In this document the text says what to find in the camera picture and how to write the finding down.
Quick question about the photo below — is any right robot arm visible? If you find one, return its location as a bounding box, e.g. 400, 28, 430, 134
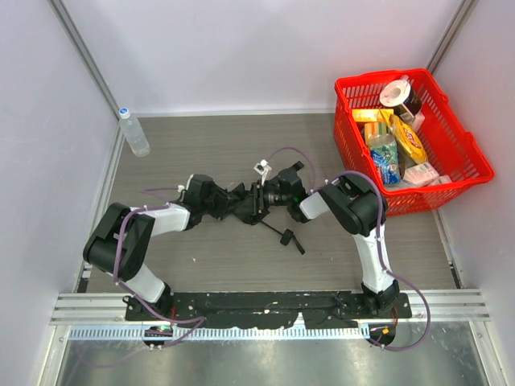
249, 170, 400, 316

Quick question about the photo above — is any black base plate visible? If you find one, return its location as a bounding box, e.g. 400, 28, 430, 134
125, 289, 414, 330

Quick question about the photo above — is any purple cable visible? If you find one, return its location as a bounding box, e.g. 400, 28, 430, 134
267, 146, 432, 353
112, 185, 208, 349

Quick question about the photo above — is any yellow box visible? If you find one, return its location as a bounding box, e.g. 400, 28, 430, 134
352, 109, 393, 123

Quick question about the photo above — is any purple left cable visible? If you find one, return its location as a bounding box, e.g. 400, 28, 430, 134
112, 185, 208, 349

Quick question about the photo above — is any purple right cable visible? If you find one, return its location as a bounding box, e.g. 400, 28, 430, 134
267, 146, 432, 353

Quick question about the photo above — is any white slotted cable duct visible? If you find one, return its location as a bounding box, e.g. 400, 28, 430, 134
68, 324, 369, 341

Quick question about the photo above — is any clear plastic bottle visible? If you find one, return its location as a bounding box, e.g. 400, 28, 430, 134
118, 108, 150, 157

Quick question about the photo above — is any yellow snack bag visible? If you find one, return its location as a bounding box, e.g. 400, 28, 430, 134
389, 114, 428, 164

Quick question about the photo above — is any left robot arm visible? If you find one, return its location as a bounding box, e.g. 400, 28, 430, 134
83, 174, 232, 318

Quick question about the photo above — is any pink white box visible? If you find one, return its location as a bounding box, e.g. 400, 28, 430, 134
403, 162, 439, 187

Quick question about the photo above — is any red plastic basket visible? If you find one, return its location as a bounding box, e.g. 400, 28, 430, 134
333, 68, 495, 216

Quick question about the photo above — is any black folding umbrella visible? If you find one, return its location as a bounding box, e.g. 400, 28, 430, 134
231, 161, 308, 255

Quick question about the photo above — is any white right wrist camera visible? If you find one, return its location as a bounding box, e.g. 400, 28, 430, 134
253, 159, 272, 186

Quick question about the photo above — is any blue green snack packet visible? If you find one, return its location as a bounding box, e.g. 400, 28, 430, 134
370, 143, 402, 185

